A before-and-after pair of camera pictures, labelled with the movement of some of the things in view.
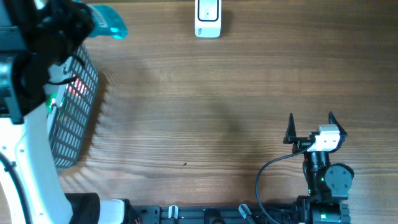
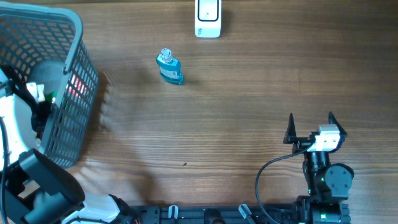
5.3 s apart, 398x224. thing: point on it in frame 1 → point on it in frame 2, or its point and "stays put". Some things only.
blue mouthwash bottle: (107, 22) → (170, 66)
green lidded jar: (50, 101) stays put
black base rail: (214, 214) stays put
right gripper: (301, 142) stays put
